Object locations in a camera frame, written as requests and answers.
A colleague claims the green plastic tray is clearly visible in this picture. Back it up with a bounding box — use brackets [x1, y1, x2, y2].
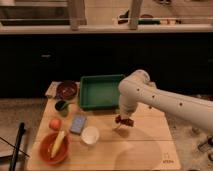
[79, 74, 124, 111]

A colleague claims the dark green cup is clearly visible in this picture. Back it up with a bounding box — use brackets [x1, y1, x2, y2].
[55, 100, 69, 117]

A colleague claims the orange bowl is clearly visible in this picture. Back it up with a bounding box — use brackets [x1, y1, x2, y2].
[39, 132, 69, 165]

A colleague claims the wooden block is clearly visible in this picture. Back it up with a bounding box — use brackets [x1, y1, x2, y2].
[45, 82, 59, 98]

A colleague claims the dark red bowl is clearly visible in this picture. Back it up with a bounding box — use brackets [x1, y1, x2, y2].
[56, 80, 77, 100]

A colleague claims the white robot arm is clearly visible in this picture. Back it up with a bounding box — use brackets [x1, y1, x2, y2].
[115, 70, 213, 135]

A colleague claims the blue sponge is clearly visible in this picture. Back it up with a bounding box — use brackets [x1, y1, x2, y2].
[69, 114, 86, 134]

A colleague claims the dark purple grape bunch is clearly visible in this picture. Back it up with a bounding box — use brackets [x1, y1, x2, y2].
[115, 115, 134, 127]

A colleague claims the black tripod stand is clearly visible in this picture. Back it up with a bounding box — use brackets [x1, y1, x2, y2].
[0, 122, 28, 171]

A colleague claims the white paper cup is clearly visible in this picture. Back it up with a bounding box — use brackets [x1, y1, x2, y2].
[81, 126, 100, 145]

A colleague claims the orange peach fruit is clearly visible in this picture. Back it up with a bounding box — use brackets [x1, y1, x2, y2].
[49, 118, 62, 131]

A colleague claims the yellow banana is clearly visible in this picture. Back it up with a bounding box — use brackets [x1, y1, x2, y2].
[51, 131, 65, 158]

